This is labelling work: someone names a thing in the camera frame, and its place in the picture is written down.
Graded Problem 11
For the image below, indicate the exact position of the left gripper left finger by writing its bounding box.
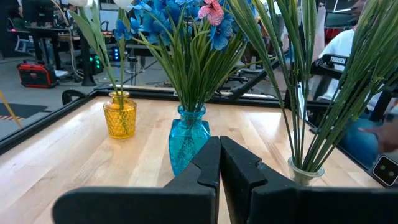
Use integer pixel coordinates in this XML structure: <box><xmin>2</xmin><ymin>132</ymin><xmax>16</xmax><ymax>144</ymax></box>
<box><xmin>163</xmin><ymin>136</ymin><xmax>221</xmax><ymax>224</ymax></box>

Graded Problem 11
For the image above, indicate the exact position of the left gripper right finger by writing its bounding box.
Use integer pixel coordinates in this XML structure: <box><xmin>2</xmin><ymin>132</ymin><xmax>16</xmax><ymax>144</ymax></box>
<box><xmin>220</xmin><ymin>136</ymin><xmax>297</xmax><ymax>224</ymax></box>

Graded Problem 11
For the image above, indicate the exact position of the blue patterned glass vase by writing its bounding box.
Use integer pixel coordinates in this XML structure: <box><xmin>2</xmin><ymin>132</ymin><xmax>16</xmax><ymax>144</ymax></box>
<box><xmin>168</xmin><ymin>104</ymin><xmax>212</xmax><ymax>177</ymax></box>

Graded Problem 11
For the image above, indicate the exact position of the clear ribbed glass vase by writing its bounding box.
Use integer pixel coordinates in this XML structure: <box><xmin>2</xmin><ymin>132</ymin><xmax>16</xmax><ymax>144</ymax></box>
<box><xmin>287</xmin><ymin>156</ymin><xmax>326</xmax><ymax>187</ymax></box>

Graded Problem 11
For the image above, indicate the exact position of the white artificial tulip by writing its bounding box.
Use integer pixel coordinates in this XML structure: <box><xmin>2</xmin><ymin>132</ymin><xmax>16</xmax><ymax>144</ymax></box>
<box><xmin>112</xmin><ymin>0</ymin><xmax>135</xmax><ymax>96</ymax></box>
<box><xmin>67</xmin><ymin>0</ymin><xmax>121</xmax><ymax>96</ymax></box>

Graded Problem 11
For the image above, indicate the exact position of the yellow textured glass vase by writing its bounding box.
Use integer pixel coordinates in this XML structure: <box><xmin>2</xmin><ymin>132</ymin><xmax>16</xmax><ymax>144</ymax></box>
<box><xmin>103</xmin><ymin>90</ymin><xmax>138</xmax><ymax>140</ymax></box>

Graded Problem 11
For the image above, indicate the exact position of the black computer case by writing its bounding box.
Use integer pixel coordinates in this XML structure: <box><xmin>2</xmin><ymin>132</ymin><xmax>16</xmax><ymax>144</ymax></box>
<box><xmin>90</xmin><ymin>46</ymin><xmax>124</xmax><ymax>75</ymax></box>

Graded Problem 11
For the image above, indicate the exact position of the person's hand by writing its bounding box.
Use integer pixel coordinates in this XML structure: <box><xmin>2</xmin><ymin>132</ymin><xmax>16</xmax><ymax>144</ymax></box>
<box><xmin>357</xmin><ymin>122</ymin><xmax>398</xmax><ymax>154</ymax></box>

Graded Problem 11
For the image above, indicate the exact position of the black desk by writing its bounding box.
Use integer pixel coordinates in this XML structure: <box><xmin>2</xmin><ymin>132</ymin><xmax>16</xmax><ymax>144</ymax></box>
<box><xmin>24</xmin><ymin>26</ymin><xmax>97</xmax><ymax>88</ymax></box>

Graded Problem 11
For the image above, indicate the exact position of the person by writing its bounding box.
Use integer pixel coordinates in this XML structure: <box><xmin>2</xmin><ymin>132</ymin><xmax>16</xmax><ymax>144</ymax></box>
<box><xmin>310</xmin><ymin>0</ymin><xmax>398</xmax><ymax>169</ymax></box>

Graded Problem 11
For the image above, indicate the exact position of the black mat with hazard stripes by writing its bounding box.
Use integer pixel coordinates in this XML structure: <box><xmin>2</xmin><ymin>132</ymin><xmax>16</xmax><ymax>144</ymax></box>
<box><xmin>0</xmin><ymin>102</ymin><xmax>52</xmax><ymax>122</ymax></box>

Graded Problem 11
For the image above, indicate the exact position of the red and black toolbox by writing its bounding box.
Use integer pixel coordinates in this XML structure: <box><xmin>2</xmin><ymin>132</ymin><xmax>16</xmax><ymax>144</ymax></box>
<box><xmin>17</xmin><ymin>60</ymin><xmax>60</xmax><ymax>90</ymax></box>

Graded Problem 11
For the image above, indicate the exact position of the small black depth camera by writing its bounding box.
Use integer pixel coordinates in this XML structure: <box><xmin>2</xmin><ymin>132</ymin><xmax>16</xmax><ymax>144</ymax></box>
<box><xmin>371</xmin><ymin>155</ymin><xmax>398</xmax><ymax>187</ymax></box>

